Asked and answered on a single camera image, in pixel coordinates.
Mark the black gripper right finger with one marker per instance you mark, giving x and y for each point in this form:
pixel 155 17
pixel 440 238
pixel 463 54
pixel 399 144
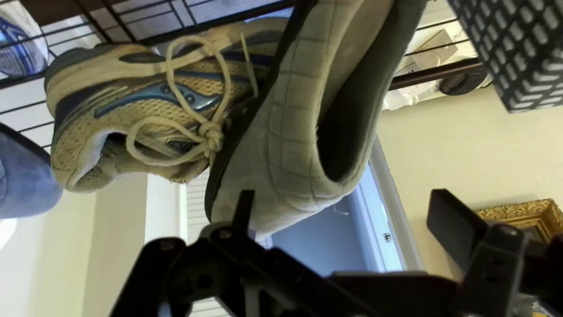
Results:
pixel 463 229

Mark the black white patterned tissue box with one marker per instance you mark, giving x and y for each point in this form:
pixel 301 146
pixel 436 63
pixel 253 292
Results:
pixel 515 46

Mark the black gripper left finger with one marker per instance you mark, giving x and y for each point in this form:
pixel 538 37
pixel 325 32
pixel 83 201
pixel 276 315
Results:
pixel 243 211

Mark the black metal shoe rack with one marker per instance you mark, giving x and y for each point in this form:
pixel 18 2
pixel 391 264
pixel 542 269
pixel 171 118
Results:
pixel 146 19

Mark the beige laced sneaker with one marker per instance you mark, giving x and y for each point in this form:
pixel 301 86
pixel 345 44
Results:
pixel 146 111

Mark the gold framed picture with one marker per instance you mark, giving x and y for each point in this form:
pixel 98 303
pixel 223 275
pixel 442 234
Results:
pixel 528 216

